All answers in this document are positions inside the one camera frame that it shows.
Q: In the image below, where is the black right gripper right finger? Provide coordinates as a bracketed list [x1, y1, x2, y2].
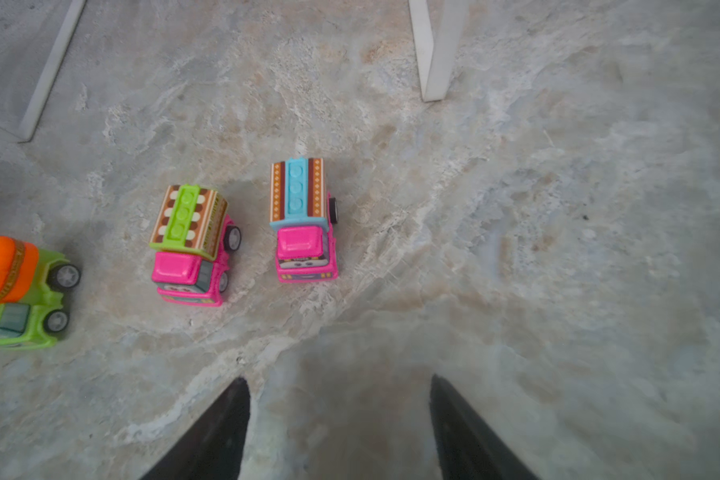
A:
[429, 375, 538, 480]

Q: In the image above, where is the orange green toy truck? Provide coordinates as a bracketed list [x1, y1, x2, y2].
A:
[0, 236, 82, 350]

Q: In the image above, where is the white frame wooden shelf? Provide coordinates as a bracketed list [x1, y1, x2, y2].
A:
[0, 0, 469, 143]

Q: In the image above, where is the pink green toy truck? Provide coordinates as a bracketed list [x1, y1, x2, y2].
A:
[149, 184, 242, 307]

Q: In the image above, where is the pink teal toy truck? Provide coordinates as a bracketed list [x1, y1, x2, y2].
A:
[269, 158, 339, 283]

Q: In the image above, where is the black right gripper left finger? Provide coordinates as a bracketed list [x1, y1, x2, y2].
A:
[143, 377, 251, 480]

